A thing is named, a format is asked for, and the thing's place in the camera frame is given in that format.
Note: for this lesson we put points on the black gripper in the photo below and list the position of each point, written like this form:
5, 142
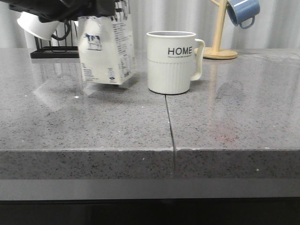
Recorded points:
62, 10

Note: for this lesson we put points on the white milk carton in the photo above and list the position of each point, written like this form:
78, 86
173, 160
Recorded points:
105, 43

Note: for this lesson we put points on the cream HOME mug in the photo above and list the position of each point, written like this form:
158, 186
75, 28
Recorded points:
175, 59

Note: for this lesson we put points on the left white enamel mug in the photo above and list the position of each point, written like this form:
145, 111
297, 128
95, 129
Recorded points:
42, 30

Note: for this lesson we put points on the wooden mug tree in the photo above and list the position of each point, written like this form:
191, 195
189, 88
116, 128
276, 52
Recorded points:
215, 52

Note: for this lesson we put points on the blue enamel mug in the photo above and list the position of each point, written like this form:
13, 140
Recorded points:
242, 12

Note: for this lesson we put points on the black wire mug rack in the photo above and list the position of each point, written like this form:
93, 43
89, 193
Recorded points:
66, 48

